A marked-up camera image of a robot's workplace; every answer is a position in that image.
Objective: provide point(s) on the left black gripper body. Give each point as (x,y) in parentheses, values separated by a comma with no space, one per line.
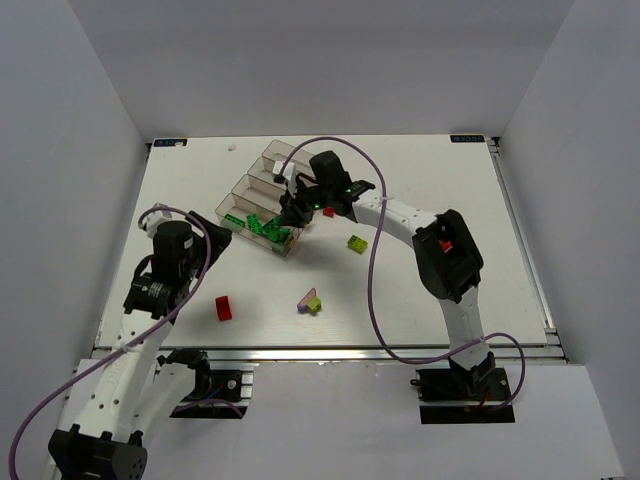
(210,236)

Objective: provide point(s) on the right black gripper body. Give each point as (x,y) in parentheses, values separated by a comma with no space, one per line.
(301,201)

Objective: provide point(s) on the green square lego upside-down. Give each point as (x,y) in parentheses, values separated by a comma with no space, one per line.
(271,226)

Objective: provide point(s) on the green long lego brick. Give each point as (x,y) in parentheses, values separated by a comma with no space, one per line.
(272,236)

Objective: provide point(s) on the green square lego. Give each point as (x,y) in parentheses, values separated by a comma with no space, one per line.
(254,224)

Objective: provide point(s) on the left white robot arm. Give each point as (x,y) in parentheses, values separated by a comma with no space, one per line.
(138,389)

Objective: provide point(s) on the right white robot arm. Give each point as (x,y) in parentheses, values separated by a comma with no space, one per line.
(447,257)

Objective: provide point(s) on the clear container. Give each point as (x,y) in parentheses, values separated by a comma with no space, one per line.
(289,240)
(301,158)
(265,175)
(252,195)

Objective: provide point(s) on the lime square lego brick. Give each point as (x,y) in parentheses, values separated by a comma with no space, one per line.
(357,244)

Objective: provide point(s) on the red lego brick front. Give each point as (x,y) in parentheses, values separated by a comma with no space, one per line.
(223,308)

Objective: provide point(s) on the blue label left corner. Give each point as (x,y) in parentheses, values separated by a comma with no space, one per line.
(170,142)

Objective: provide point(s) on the blue label corner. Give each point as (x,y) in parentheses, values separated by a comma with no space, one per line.
(466,138)
(170,142)

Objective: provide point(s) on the blue label right corner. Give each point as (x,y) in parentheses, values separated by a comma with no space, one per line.
(466,138)

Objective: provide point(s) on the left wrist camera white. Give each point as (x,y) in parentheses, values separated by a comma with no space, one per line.
(150,223)

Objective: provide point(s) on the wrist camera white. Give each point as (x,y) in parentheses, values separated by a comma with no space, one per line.
(284,174)
(150,223)

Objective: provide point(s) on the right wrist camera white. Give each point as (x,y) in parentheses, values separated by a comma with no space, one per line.
(284,174)

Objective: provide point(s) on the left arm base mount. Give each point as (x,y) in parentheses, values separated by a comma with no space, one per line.
(216,393)

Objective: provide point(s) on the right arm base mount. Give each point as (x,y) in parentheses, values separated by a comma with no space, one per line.
(444,399)

